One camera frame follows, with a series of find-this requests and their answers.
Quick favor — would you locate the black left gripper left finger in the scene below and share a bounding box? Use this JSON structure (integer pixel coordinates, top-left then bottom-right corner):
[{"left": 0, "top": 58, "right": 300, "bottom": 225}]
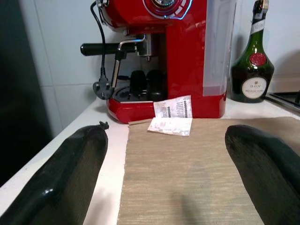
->
[{"left": 0, "top": 120, "right": 110, "bottom": 225}]

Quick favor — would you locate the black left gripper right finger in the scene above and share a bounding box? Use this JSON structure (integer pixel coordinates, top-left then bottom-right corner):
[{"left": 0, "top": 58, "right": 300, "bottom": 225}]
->
[{"left": 224, "top": 125, "right": 300, "bottom": 225}]

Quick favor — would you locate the black fridge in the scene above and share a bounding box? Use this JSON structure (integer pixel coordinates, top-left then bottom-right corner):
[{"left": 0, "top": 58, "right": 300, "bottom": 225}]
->
[{"left": 0, "top": 0, "right": 53, "bottom": 187}]

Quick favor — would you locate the black gas hob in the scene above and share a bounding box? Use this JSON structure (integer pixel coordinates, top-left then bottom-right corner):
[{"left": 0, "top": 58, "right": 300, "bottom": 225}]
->
[{"left": 266, "top": 90, "right": 300, "bottom": 111}]

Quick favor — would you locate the beige woven table mat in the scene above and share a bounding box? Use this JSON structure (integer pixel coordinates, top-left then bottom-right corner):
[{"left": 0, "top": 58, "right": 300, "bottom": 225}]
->
[{"left": 117, "top": 116, "right": 300, "bottom": 225}]

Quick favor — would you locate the dark green liqueur bottle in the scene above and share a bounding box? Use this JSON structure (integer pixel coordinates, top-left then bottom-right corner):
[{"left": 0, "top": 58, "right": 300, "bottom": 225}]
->
[{"left": 230, "top": 0, "right": 275, "bottom": 104}]

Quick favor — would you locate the white printed sachet strip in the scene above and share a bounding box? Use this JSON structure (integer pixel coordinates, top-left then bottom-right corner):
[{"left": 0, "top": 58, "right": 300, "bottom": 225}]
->
[{"left": 147, "top": 95, "right": 194, "bottom": 136}]

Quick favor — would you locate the black cylindrical cup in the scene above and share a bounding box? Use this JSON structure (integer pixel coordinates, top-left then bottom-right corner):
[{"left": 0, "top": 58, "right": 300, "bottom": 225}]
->
[
  {"left": 129, "top": 69, "right": 148, "bottom": 100},
  {"left": 146, "top": 69, "right": 167, "bottom": 102}
]

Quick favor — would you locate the red espresso machine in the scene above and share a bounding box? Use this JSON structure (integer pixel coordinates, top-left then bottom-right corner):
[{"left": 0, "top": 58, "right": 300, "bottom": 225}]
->
[{"left": 95, "top": 0, "right": 238, "bottom": 124}]

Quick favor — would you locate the black power cable with plug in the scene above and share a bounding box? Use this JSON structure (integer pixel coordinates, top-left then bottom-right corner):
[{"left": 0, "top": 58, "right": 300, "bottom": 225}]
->
[{"left": 90, "top": 0, "right": 113, "bottom": 101}]

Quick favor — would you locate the black handled portafilter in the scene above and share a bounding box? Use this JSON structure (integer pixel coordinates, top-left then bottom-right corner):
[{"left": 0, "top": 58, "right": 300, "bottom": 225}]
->
[{"left": 80, "top": 43, "right": 138, "bottom": 57}]

